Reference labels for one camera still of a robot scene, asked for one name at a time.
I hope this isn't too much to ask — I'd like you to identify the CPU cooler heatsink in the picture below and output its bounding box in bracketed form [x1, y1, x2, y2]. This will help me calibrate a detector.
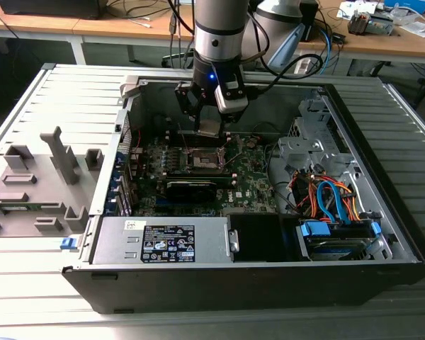
[346, 9, 372, 36]

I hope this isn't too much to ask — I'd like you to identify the hard disk with blue carrier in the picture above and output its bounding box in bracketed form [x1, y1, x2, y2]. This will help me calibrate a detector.
[296, 218, 383, 263]

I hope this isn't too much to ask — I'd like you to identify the blue network cable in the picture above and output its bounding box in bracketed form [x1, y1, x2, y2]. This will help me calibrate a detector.
[318, 27, 338, 76]

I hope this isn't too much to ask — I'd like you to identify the white paper sheet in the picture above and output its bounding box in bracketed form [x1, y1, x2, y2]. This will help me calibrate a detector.
[336, 0, 380, 21]

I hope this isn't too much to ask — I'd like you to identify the green RAM stick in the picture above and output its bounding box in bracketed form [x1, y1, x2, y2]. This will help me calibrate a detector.
[165, 171, 232, 188]
[0, 202, 35, 213]

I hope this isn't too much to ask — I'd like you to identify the silver green CPU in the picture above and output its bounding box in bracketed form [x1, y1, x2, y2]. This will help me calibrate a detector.
[197, 119, 223, 139]

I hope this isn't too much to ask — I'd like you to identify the clear plastic bag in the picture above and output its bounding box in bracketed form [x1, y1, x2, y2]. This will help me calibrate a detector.
[392, 8, 425, 39]

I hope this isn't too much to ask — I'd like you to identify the blue flat wire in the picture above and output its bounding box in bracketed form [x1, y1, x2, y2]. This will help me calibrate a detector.
[317, 179, 355, 226]

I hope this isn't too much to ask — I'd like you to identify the dark camera cable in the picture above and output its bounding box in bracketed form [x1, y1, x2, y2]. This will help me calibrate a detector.
[247, 52, 325, 98]

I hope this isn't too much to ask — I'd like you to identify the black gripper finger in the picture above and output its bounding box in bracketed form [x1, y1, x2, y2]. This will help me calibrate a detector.
[220, 104, 249, 125]
[174, 81, 209, 132]

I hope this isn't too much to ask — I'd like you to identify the white depth camera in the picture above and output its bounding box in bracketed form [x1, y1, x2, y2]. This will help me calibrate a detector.
[214, 81, 249, 115]

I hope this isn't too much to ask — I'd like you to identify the blue cardboard box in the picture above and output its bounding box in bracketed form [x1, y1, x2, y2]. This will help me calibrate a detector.
[384, 0, 425, 13]

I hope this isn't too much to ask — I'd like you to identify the white cable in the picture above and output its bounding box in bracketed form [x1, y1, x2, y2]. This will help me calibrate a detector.
[128, 17, 152, 30]

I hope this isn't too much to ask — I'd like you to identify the metal CPU locking lever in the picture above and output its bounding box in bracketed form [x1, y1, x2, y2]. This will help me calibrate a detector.
[226, 135, 244, 168]
[177, 122, 192, 154]

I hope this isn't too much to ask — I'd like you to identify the green motherboard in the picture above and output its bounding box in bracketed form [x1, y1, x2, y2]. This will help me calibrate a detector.
[129, 131, 283, 217]

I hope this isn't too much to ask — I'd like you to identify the grey case corner bracket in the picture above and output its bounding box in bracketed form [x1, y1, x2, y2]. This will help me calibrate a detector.
[119, 74, 143, 100]

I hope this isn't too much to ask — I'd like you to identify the CPU socket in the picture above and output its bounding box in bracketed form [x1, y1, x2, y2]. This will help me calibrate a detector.
[184, 145, 225, 170]

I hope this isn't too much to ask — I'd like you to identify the small black upright box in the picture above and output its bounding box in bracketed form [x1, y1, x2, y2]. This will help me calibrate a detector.
[299, 0, 320, 43]

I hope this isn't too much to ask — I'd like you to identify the orange wire bundle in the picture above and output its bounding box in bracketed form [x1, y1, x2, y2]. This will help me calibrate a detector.
[292, 169, 363, 223]

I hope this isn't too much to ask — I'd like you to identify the black chair base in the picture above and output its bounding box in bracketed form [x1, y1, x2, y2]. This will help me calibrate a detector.
[161, 49, 196, 70]

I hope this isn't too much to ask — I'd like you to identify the black computer box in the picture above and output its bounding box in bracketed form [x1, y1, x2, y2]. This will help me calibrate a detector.
[0, 0, 104, 21]

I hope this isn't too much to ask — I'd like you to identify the silver metal drive cage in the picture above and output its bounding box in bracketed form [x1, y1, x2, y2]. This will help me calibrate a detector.
[276, 97, 359, 178]

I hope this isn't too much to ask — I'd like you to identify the grey drive unit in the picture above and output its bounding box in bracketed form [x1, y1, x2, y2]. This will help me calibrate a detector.
[368, 13, 396, 36]

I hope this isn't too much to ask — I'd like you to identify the grey parts rack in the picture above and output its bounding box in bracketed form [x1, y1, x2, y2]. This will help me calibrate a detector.
[0, 125, 106, 239]

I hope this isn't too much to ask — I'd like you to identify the black grey PC case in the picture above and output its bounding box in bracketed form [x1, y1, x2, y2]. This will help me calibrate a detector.
[61, 72, 425, 315]

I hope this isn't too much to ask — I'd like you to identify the metal socket cover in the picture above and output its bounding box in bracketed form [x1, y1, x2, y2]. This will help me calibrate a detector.
[217, 134, 245, 168]

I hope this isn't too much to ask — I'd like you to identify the wooden desk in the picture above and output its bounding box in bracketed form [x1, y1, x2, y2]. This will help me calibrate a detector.
[0, 0, 196, 67]
[297, 0, 425, 77]

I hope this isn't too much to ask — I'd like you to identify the silver power supply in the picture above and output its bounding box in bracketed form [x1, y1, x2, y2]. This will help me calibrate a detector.
[91, 216, 240, 266]

